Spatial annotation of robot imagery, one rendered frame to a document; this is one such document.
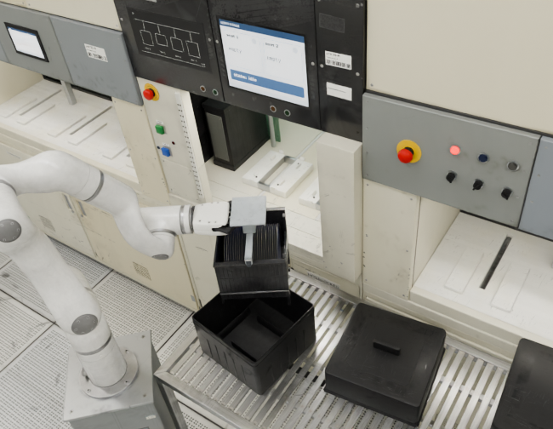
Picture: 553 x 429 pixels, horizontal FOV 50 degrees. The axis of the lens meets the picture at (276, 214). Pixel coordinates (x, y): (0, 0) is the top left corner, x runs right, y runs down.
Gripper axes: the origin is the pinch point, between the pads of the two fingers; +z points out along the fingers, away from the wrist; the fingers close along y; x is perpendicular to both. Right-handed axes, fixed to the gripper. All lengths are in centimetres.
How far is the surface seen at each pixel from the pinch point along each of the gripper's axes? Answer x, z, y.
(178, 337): -125, -52, -52
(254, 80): 26.6, 4.1, -29.0
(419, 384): -38, 46, 32
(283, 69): 32.6, 12.9, -23.0
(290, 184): -34, 11, -55
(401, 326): -38, 44, 12
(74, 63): 14, -66, -75
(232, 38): 38, -1, -32
